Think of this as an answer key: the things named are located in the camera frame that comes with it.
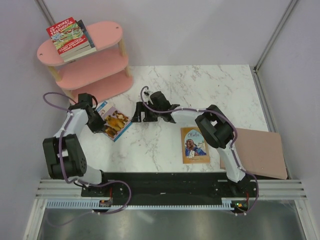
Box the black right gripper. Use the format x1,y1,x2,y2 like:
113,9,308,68
131,102,162,123

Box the Nineteen Eighty-Four blue book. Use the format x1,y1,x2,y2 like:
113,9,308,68
63,47,97,63

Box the red Treehouse book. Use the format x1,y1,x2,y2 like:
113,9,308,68
46,17,87,58

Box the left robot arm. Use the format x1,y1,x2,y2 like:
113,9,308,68
42,92,110,197

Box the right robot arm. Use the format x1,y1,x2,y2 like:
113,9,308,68
131,86,255,197

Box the purple dog book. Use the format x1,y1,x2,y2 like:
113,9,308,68
96,101,132,142

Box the pink three-tier shelf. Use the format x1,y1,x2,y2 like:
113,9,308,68
37,21,133,102

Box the Othello orange book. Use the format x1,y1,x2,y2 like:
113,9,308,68
180,127,210,164

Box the brown file folder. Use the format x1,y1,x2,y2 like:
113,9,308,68
217,128,288,183

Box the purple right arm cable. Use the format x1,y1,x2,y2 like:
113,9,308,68
139,86,261,216

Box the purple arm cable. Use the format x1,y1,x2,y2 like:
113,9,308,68
139,86,261,216
42,91,133,227

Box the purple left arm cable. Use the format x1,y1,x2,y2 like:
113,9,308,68
42,91,133,227

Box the white cable duct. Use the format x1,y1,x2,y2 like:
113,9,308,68
45,198,241,211

